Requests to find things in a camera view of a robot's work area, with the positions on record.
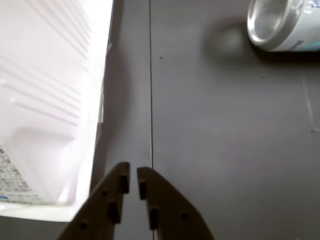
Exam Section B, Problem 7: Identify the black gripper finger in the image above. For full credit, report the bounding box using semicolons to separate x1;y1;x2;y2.
57;161;131;240
136;166;216;240

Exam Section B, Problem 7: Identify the white sandwich pack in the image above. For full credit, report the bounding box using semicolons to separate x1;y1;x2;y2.
0;0;115;224

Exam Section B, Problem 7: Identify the white blue Milkis can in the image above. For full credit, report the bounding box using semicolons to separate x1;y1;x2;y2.
246;0;320;53

